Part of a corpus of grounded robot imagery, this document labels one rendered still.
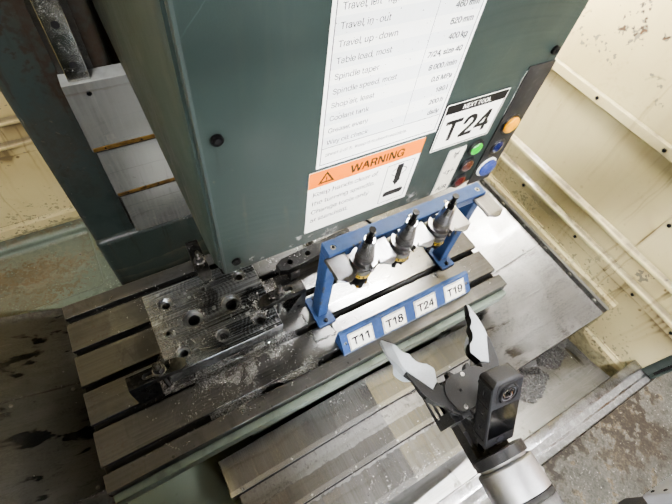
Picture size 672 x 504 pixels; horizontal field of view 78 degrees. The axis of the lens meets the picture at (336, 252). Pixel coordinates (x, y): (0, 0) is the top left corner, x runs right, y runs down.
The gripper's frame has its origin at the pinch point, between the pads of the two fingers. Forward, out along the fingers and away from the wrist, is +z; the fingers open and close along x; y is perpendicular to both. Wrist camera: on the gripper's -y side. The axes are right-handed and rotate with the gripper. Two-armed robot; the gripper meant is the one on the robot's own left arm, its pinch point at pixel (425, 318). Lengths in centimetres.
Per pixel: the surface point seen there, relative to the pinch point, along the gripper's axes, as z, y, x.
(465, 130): 14.2, -21.0, 7.5
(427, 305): 18, 52, 30
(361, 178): 13.1, -18.5, -7.3
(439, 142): 13.9, -20.3, 3.6
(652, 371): -25, 62, 90
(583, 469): -51, 145, 105
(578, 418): -26, 65, 60
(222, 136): 11.9, -29.8, -22.9
